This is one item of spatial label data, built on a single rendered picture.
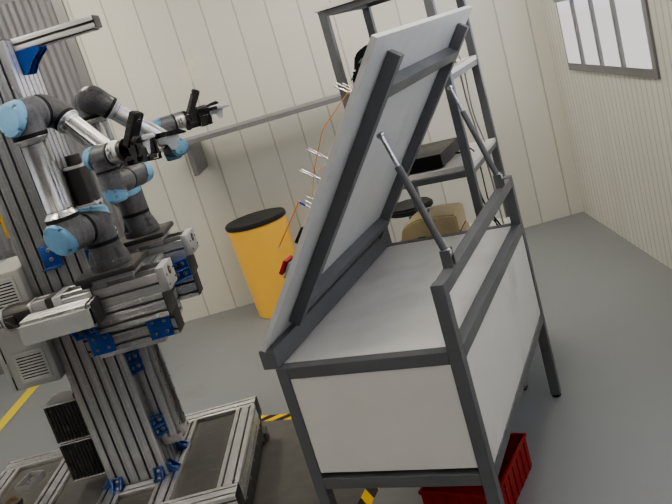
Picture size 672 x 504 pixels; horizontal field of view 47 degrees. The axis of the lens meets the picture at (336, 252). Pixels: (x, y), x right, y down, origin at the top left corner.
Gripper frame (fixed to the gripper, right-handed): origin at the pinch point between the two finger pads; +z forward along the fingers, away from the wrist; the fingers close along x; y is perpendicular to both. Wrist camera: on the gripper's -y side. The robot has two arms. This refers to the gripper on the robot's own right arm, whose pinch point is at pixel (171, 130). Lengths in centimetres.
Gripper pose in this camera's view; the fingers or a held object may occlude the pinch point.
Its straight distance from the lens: 242.9
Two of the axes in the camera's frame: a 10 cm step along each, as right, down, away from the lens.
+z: 8.7, -1.3, -4.8
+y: 2.2, 9.7, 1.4
